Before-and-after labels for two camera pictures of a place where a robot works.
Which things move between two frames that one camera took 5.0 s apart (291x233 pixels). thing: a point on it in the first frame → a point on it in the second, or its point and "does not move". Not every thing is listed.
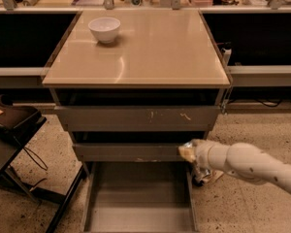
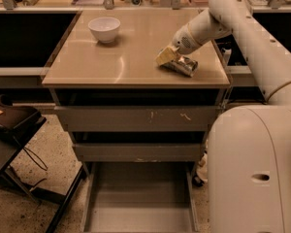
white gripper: [203, 154] → [183, 44]
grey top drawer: [141, 117] does not move
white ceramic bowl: [105, 28] does not move
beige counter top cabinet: [154, 49] does not move
